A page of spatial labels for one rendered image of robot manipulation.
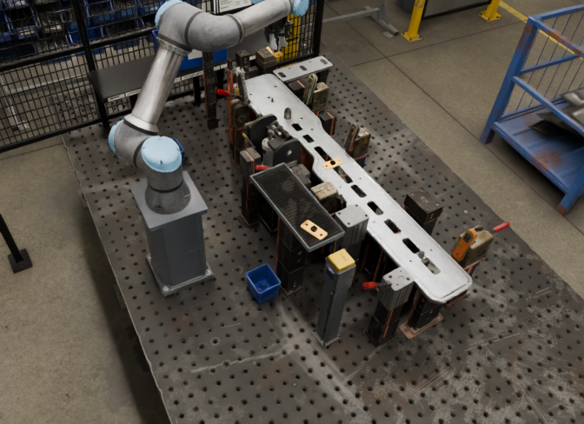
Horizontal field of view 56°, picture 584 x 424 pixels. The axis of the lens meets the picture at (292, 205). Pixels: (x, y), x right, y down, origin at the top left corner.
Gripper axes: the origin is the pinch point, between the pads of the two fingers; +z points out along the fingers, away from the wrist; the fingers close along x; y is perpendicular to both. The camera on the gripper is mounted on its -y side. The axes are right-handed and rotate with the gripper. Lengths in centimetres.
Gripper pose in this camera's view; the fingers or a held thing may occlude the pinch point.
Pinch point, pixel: (275, 48)
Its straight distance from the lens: 234.8
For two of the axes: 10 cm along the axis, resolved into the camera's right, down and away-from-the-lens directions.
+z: -0.5, 6.7, 7.4
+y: 5.2, 6.5, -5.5
